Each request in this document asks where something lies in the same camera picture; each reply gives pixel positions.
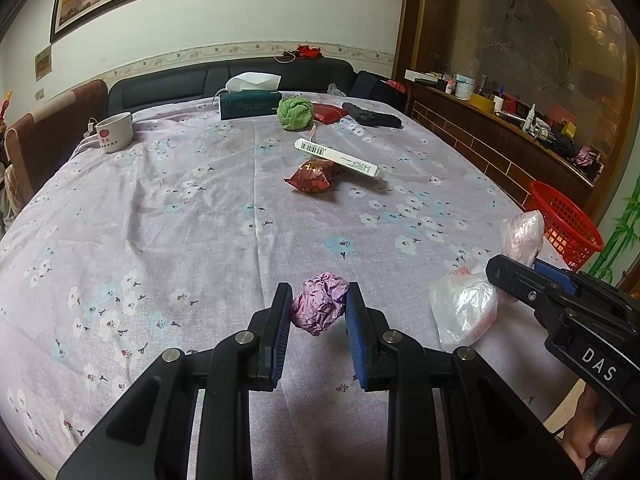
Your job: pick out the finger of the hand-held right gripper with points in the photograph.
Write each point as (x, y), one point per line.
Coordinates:
(510, 275)
(555, 275)

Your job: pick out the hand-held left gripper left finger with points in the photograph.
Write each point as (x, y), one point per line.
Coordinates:
(280, 330)

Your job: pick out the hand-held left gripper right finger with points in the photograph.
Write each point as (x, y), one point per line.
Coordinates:
(356, 340)

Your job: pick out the pink plastic bag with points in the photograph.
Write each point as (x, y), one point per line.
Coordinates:
(522, 237)

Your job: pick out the pink foil ball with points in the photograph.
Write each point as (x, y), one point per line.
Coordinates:
(320, 305)

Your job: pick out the red plastic basket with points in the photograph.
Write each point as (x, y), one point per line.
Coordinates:
(565, 220)

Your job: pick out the person's right hand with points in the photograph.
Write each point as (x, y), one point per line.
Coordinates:
(610, 442)

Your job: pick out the white plastic bag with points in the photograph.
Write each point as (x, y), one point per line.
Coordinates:
(462, 310)

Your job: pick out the pink bundle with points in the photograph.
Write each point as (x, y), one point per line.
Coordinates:
(587, 156)

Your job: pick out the wooden low cabinet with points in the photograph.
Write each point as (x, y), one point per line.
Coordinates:
(490, 145)

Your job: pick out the floral purple tablecloth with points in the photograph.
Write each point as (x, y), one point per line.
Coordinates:
(200, 220)

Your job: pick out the dark red snack wrapper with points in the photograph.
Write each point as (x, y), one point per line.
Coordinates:
(312, 176)

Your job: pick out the white small bottle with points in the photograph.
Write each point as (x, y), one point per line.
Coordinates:
(530, 117)

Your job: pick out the long white carton box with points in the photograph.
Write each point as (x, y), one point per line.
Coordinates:
(340, 159)

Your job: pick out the green crumpled paper ball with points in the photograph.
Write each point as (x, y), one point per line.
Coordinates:
(295, 112)

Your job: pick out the red flat packet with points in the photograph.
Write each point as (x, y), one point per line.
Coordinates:
(330, 112)

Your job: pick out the green tissue box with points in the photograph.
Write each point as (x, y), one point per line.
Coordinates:
(250, 105)

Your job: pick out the clear plastic bag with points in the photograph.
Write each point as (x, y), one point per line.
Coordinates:
(336, 90)

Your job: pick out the white mug with red print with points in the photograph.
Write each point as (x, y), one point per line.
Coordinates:
(116, 135)

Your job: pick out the wood framed glass partition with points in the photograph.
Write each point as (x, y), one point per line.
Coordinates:
(500, 20)

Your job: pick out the black leather sofa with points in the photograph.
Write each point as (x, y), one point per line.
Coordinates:
(165, 85)

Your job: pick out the red ornament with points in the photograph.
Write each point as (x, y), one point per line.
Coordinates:
(307, 52)

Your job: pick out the brown chair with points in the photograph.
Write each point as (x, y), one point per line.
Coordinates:
(50, 125)

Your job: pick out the small wall plaque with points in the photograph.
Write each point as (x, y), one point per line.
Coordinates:
(43, 62)

